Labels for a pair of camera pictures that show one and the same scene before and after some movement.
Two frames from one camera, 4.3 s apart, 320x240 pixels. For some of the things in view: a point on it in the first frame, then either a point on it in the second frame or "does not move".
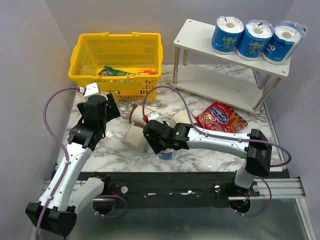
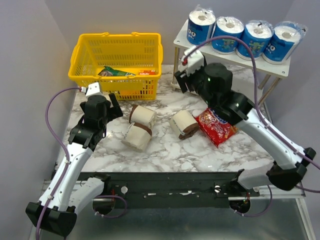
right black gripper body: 158,146 → 195,82
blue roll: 227,34 does not move
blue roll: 254,39 does not move
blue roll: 284,44 does not move
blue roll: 168,154 → 200,26
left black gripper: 112,112 does not move
